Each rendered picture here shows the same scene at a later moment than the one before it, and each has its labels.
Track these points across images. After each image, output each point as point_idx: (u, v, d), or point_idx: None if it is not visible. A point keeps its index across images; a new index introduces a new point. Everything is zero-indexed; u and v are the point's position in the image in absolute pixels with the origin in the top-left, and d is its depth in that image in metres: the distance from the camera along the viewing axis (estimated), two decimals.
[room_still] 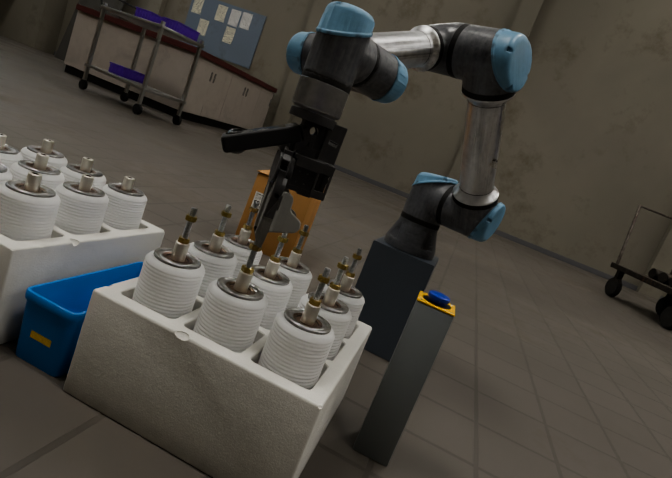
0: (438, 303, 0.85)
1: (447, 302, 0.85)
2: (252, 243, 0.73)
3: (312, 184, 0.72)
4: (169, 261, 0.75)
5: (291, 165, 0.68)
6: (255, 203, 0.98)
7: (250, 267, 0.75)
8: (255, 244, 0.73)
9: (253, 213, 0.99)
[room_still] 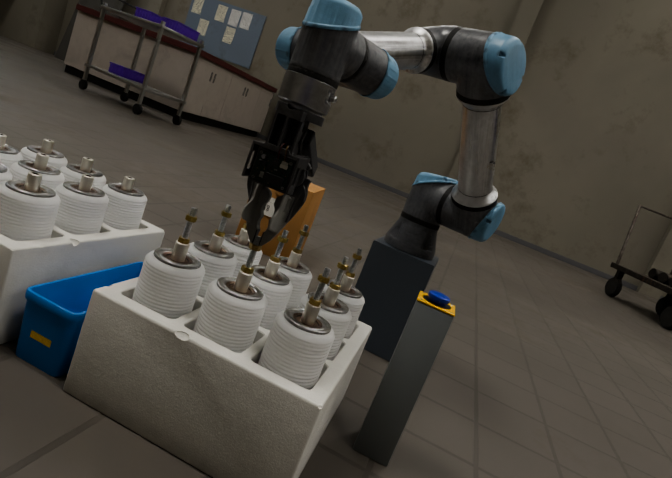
0: (438, 303, 0.85)
1: (447, 302, 0.85)
2: (252, 243, 0.73)
3: (265, 171, 0.68)
4: (169, 261, 0.75)
5: None
6: None
7: (250, 267, 0.75)
8: (255, 244, 0.73)
9: None
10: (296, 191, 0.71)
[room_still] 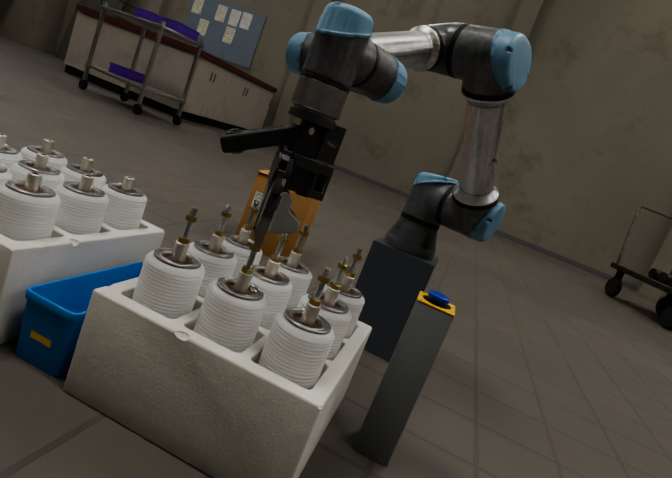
0: (438, 303, 0.85)
1: (447, 302, 0.85)
2: (260, 246, 0.74)
3: (311, 184, 0.72)
4: (169, 261, 0.75)
5: (290, 165, 0.68)
6: (255, 203, 0.98)
7: (242, 268, 0.74)
8: None
9: (253, 213, 0.99)
10: None
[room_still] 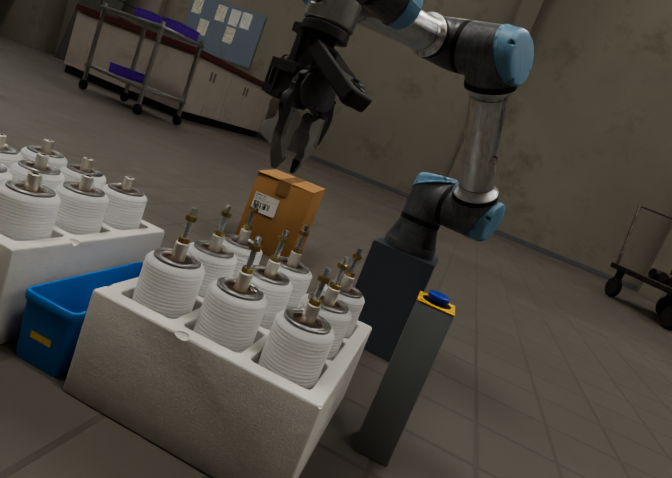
0: (438, 303, 0.85)
1: (447, 302, 0.85)
2: (260, 246, 0.74)
3: None
4: (169, 261, 0.75)
5: None
6: (255, 203, 0.98)
7: (242, 268, 0.74)
8: (258, 245, 0.74)
9: (253, 213, 0.99)
10: (288, 98, 0.68)
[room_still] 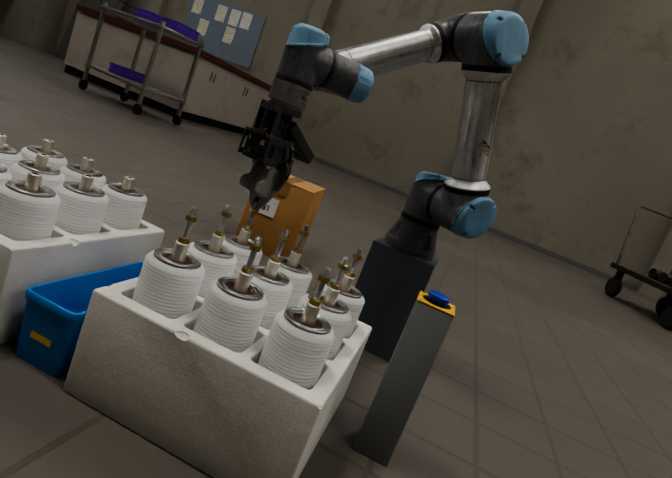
0: (438, 303, 0.85)
1: (447, 302, 0.85)
2: (260, 246, 0.74)
3: None
4: (169, 261, 0.75)
5: None
6: (255, 203, 0.98)
7: (242, 268, 0.74)
8: (258, 245, 0.74)
9: (253, 213, 0.99)
10: (281, 167, 0.95)
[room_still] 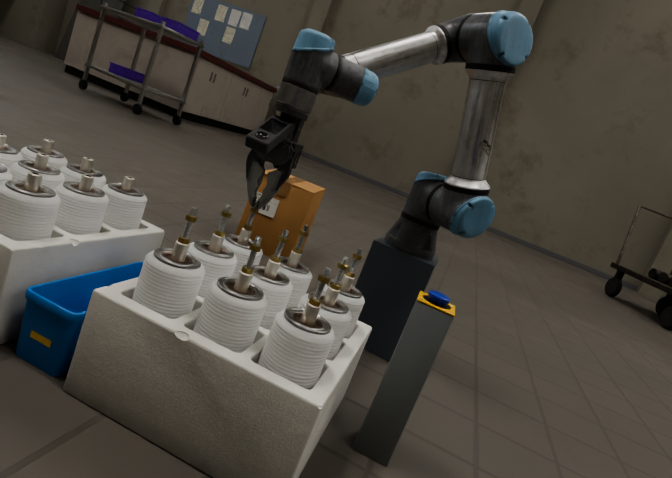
0: (438, 303, 0.85)
1: (447, 302, 0.85)
2: (260, 246, 0.74)
3: None
4: (169, 261, 0.75)
5: (291, 152, 0.97)
6: (256, 203, 0.99)
7: (242, 268, 0.74)
8: (258, 245, 0.74)
9: (251, 212, 1.00)
10: (257, 156, 0.98)
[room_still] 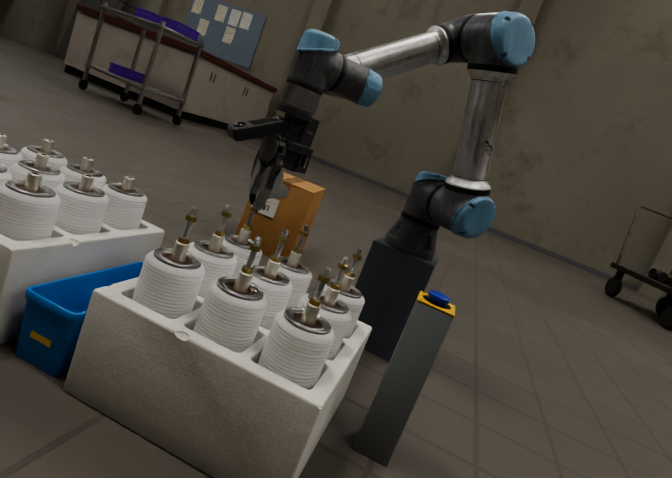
0: (438, 303, 0.85)
1: (447, 302, 0.85)
2: (260, 246, 0.74)
3: (294, 161, 0.99)
4: (169, 261, 0.75)
5: (284, 149, 0.94)
6: None
7: (242, 268, 0.74)
8: (258, 245, 0.74)
9: (253, 213, 1.00)
10: None
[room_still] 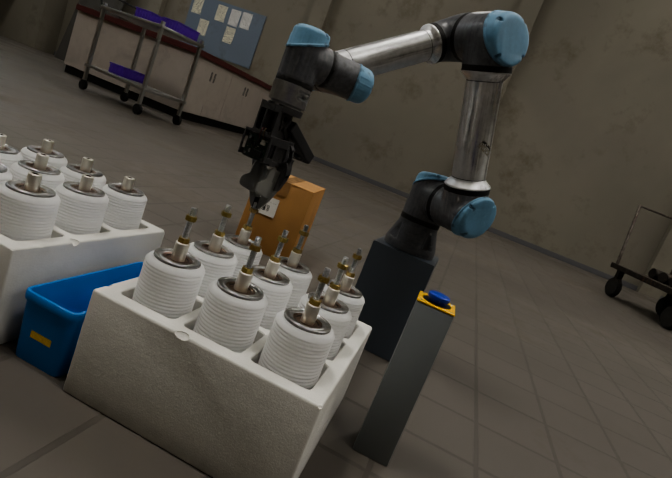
0: (438, 303, 0.85)
1: (447, 302, 0.85)
2: (260, 246, 0.74)
3: (255, 149, 0.93)
4: (169, 261, 0.75)
5: None
6: None
7: (242, 268, 0.74)
8: (258, 245, 0.74)
9: (254, 213, 1.00)
10: (281, 167, 0.95)
